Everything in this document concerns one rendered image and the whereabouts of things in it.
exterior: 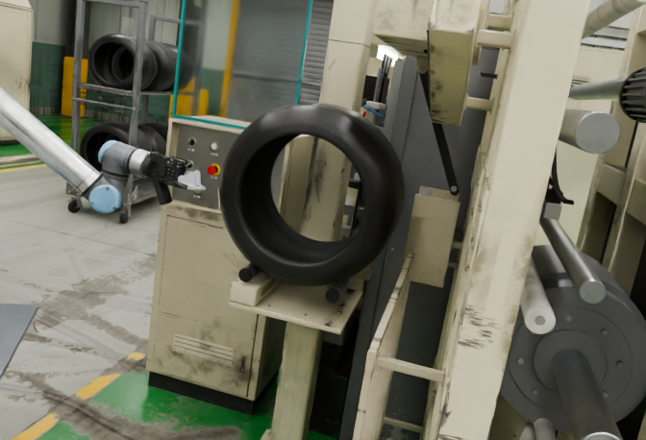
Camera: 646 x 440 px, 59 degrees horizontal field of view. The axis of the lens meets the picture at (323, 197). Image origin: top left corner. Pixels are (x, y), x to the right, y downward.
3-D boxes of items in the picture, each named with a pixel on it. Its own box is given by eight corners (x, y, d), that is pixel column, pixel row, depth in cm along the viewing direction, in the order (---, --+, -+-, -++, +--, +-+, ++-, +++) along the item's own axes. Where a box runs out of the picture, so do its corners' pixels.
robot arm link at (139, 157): (126, 176, 188) (142, 172, 197) (139, 181, 187) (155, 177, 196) (132, 150, 186) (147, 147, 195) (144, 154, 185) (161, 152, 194)
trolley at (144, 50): (137, 190, 644) (152, 13, 605) (189, 200, 633) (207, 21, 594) (62, 213, 516) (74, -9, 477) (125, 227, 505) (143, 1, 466)
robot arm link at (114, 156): (109, 165, 199) (116, 138, 198) (140, 177, 197) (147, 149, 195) (92, 165, 190) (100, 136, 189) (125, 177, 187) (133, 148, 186)
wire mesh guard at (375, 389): (379, 421, 216) (411, 245, 202) (384, 422, 216) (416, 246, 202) (317, 630, 130) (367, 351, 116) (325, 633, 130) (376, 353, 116)
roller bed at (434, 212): (406, 262, 214) (420, 185, 208) (445, 271, 211) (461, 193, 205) (399, 278, 195) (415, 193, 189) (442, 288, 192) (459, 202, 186)
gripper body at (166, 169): (178, 163, 183) (145, 152, 186) (173, 188, 185) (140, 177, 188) (189, 160, 191) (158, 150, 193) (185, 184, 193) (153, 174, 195)
